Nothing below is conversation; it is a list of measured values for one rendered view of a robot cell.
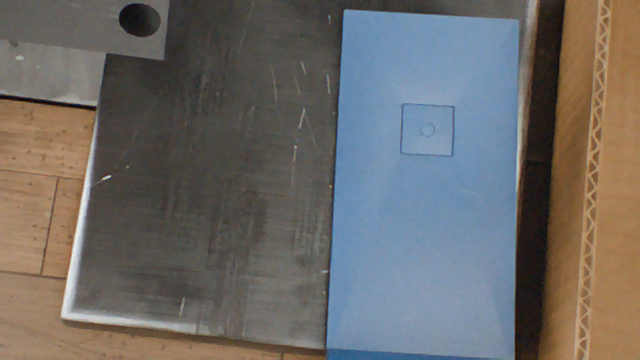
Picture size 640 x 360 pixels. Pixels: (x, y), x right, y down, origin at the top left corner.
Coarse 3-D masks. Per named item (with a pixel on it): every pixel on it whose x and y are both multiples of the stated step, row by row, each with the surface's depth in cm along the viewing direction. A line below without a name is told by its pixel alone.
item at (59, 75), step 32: (544, 0) 56; (544, 32) 55; (0, 64) 54; (32, 64) 54; (64, 64) 54; (96, 64) 54; (544, 64) 55; (0, 96) 54; (32, 96) 54; (64, 96) 54; (96, 96) 54; (544, 96) 55; (544, 128) 54; (544, 160) 54
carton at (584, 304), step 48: (576, 0) 53; (624, 0) 55; (576, 48) 51; (624, 48) 55; (576, 96) 50; (624, 96) 54; (576, 144) 49; (624, 144) 54; (576, 192) 48; (624, 192) 53; (576, 240) 47; (624, 240) 53; (576, 288) 46; (624, 288) 52; (576, 336) 45; (624, 336) 52
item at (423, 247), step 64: (384, 64) 52; (448, 64) 52; (512, 64) 52; (384, 128) 51; (512, 128) 52; (384, 192) 51; (448, 192) 51; (512, 192) 51; (384, 256) 50; (448, 256) 50; (512, 256) 50; (384, 320) 49; (448, 320) 50; (512, 320) 50
